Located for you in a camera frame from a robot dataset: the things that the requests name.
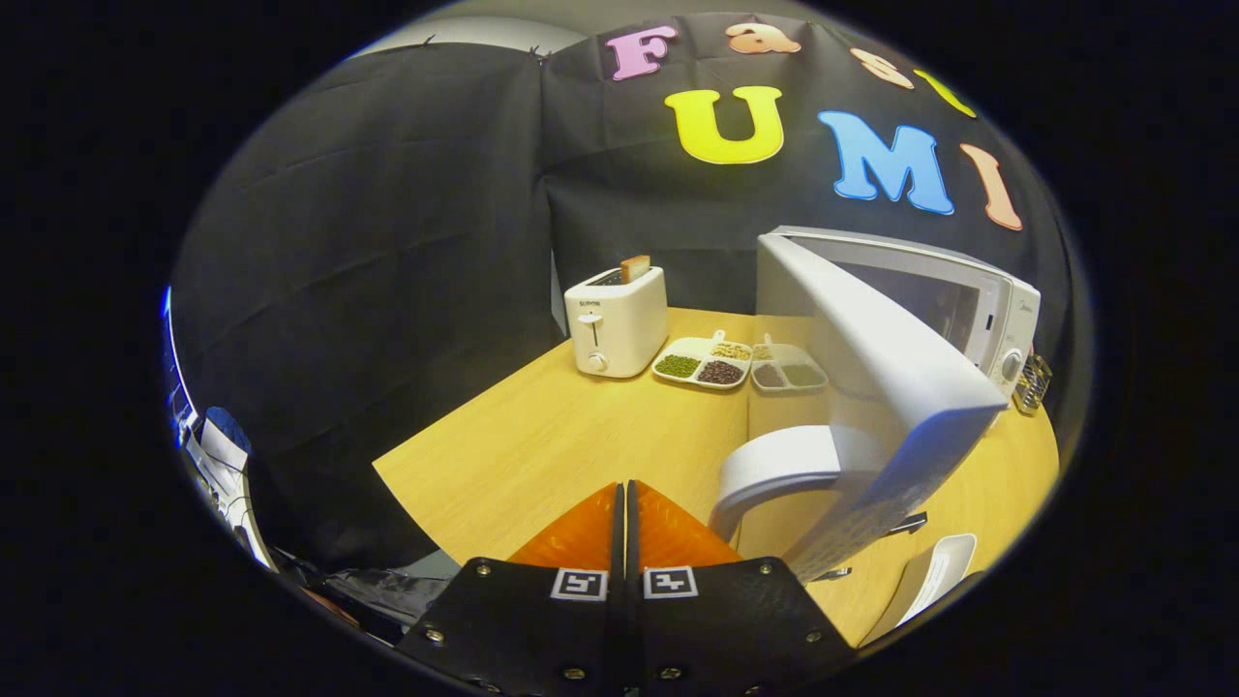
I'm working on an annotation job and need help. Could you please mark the white toaster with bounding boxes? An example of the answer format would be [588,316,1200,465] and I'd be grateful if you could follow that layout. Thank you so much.
[564,266,669,379]

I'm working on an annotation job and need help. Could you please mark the white microwave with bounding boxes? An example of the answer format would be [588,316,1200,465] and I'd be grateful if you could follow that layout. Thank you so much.
[710,226,1043,584]

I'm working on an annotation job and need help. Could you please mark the white divided bean dish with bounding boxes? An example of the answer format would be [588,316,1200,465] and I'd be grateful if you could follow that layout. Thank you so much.
[651,330,754,390]

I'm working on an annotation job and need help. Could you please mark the white rectangular tray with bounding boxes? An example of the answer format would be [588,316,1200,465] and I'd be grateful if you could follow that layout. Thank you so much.
[857,533,979,648]

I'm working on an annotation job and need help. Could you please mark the grey plastic bag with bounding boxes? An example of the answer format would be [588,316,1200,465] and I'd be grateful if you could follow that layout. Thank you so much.
[324,566,456,630]

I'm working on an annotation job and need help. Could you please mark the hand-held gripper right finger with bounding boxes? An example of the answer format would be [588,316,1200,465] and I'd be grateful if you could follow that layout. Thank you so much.
[626,479,858,697]

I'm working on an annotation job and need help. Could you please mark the white and blue clutter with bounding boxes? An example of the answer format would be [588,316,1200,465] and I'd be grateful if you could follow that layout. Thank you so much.
[169,382,277,572]

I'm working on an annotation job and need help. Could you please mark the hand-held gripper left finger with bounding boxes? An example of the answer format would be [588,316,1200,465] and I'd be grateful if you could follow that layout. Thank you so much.
[397,481,625,697]

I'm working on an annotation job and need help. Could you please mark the wire mesh holder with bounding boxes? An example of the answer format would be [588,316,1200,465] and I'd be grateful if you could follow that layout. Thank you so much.
[1012,353,1053,417]

